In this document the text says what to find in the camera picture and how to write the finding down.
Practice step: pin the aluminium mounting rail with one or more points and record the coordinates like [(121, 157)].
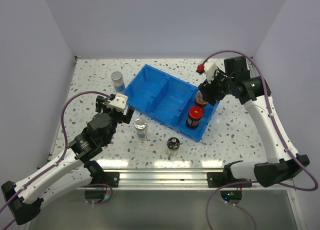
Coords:
[(161, 179)]

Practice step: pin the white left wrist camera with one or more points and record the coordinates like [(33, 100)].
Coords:
[(119, 103)]

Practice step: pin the blue three-compartment plastic bin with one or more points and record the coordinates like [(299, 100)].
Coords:
[(167, 100)]

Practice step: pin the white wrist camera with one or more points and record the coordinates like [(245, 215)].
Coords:
[(119, 103), (208, 69)]

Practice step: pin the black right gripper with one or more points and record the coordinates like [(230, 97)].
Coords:
[(206, 89)]

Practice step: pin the red-lid sauce jar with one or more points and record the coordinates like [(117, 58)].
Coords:
[(199, 101), (195, 114)]

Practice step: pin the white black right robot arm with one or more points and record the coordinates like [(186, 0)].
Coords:
[(283, 161)]

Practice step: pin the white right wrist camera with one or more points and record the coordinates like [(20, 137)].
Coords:
[(208, 69)]

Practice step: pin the black-cap clear shaker bottle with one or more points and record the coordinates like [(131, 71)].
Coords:
[(172, 146)]

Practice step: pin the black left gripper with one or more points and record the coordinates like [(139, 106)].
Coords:
[(102, 104)]

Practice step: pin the toothpick jar blue label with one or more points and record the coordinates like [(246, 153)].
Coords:
[(118, 82), (141, 127)]

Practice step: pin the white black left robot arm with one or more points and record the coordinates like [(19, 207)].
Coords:
[(24, 198)]

